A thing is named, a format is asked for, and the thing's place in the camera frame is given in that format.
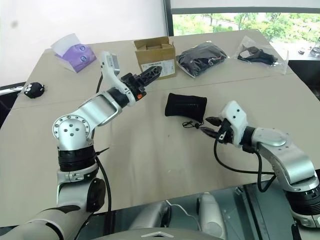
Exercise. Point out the purple tissue pack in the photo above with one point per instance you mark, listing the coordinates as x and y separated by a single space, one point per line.
77 56

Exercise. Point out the brown cardboard box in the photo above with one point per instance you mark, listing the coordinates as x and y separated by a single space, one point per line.
156 53

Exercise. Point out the black plush toy with eyes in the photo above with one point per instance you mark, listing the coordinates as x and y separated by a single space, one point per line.
33 90

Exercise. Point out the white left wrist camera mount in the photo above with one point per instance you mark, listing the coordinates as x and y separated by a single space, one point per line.
110 72

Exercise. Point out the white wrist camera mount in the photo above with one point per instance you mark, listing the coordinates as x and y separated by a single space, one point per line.
110 72
235 115

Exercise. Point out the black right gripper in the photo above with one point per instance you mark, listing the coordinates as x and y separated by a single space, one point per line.
225 133

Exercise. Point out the clear bag with black accessory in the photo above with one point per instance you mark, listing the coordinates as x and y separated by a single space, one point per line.
260 53

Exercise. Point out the silver rounded robot shell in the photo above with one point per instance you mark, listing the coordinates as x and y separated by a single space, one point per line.
152 216

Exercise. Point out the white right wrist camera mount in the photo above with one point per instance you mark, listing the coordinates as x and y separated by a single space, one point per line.
235 115

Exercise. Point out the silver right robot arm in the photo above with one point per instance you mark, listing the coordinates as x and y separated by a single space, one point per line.
287 160

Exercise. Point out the black item in plastic bag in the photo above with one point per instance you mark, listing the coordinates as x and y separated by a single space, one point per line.
201 58

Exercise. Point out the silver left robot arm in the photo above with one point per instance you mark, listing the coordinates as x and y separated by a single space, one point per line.
100 107

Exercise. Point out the dark panel with chevron mark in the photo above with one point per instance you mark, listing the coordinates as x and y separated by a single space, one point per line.
160 234

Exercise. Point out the black window frame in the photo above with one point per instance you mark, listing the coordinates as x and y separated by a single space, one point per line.
170 17

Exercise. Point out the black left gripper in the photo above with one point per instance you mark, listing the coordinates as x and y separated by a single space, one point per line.
133 83

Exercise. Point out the white rounded robot shell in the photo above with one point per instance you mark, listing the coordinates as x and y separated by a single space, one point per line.
210 212

